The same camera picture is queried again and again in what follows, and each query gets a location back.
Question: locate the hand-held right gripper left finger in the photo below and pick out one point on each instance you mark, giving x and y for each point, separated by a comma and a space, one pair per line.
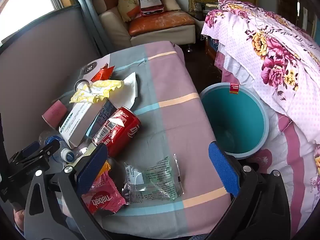
91, 170

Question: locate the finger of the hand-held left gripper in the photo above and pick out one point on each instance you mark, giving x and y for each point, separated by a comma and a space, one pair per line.
31, 148
48, 150

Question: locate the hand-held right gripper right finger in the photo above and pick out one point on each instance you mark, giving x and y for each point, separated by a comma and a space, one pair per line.
222, 167

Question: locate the orange snack packet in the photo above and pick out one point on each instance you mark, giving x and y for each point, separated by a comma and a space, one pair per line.
105, 168

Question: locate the white medicine box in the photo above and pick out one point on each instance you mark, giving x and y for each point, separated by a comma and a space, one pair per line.
77, 122

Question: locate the teal trash bin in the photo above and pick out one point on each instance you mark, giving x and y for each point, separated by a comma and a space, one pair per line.
232, 120

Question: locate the person's left hand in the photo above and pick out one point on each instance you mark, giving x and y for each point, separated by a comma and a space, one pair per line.
19, 218

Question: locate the clear plastic bottle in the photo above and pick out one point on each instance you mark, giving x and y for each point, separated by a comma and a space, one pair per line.
67, 154

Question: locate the pink wafer wrapper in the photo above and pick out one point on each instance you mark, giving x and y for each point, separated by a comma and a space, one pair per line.
105, 198

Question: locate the pink paper cup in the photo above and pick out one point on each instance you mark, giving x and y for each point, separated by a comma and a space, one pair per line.
53, 111

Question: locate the red cola can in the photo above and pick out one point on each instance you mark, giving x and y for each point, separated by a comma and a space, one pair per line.
120, 130

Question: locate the clear plastic wrapper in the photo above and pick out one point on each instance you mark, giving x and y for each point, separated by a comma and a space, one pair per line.
155, 180

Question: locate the pink striped bedsheet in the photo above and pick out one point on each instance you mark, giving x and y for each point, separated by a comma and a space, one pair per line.
287, 160

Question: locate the small metal can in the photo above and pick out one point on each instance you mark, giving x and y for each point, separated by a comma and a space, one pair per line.
81, 83

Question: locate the yellow white crumpled wrapper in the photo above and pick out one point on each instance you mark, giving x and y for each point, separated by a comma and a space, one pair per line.
100, 88

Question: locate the white tissue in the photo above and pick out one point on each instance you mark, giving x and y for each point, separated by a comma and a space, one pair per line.
130, 87

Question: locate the red snack wrapper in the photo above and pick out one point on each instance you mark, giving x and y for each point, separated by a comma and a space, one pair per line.
102, 73

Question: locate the grey panel board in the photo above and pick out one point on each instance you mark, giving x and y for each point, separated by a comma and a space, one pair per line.
45, 55

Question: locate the checked pink grey cloth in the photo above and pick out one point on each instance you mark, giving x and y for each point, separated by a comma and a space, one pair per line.
175, 80

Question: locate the beige sofa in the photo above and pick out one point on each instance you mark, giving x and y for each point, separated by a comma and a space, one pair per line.
112, 22

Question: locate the blue-grey curtain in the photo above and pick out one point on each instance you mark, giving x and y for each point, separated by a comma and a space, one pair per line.
87, 12

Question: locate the orange seat cushion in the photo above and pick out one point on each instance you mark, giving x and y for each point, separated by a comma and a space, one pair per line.
162, 22

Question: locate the yellow cartoon pillow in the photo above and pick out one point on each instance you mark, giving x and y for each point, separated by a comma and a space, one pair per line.
127, 5

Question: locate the beige pillow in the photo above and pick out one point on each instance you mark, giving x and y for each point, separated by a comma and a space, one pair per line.
171, 2

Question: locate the dark wooden cabinet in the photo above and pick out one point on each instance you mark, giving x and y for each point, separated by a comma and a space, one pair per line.
287, 0

